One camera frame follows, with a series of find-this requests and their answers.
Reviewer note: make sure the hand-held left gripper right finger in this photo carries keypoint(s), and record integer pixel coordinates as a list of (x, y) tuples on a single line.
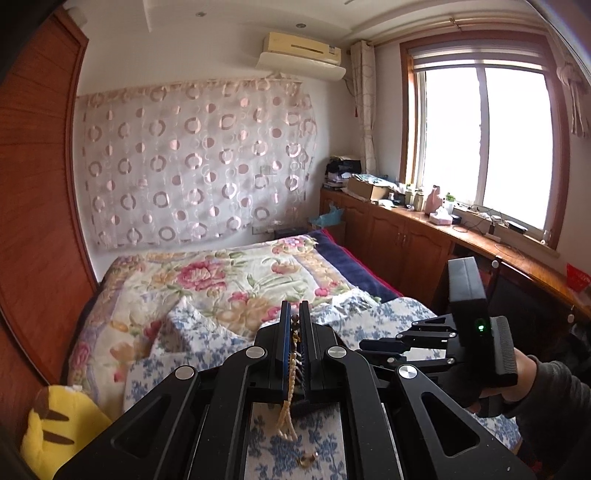
[(318, 364)]

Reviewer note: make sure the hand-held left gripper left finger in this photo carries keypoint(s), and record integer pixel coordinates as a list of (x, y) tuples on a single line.
[(272, 364)]

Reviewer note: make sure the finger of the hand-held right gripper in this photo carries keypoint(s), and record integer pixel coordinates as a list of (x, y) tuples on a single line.
[(429, 330), (415, 353)]

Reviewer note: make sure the person's right forearm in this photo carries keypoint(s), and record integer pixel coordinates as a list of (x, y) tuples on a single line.
[(554, 392)]

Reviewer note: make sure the dark wooden chair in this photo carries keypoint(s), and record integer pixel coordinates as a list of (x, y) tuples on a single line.
[(526, 300)]

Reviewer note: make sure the white power strip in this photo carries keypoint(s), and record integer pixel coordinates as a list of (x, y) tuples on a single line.
[(480, 226)]

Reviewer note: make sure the white tissue box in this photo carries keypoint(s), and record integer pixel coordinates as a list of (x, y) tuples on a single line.
[(441, 218)]

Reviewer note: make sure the blue floral white cloth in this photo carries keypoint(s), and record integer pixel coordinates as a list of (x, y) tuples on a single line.
[(194, 332)]

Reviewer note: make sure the green-capped small bottle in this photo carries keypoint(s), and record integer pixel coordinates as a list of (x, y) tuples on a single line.
[(449, 205)]

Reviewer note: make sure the long wooden cabinet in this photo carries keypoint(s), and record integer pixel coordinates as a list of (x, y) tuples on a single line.
[(392, 240)]

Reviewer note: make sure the pink bottle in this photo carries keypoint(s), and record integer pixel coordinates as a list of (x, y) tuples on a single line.
[(435, 201)]

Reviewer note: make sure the navy blanket with red edge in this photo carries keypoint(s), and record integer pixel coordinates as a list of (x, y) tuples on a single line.
[(351, 263)]

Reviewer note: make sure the pink floral quilt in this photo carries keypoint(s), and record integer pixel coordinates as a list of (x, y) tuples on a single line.
[(207, 277)]

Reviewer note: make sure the red plastic basket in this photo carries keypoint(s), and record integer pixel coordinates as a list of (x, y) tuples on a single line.
[(579, 279)]

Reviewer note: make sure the open cardboard box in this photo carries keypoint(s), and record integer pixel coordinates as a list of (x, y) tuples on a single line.
[(367, 189)]

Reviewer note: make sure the blue plastic bag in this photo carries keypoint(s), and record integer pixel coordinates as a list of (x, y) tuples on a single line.
[(328, 217)]

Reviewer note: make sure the wooden-framed window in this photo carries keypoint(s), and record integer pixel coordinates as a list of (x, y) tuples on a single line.
[(480, 138)]

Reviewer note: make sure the pile of dark clutter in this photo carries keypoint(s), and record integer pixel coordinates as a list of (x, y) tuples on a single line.
[(341, 173)]

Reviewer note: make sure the beige window curtain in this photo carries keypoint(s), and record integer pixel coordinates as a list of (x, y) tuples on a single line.
[(364, 106), (577, 97)]

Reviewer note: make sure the circle-print sheer curtain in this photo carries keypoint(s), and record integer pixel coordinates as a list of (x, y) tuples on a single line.
[(194, 161)]

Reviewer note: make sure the yellow plush toy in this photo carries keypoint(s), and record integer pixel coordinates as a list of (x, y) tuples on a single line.
[(60, 434)]

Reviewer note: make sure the beige wall air conditioner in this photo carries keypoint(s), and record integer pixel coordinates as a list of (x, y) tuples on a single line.
[(300, 53)]

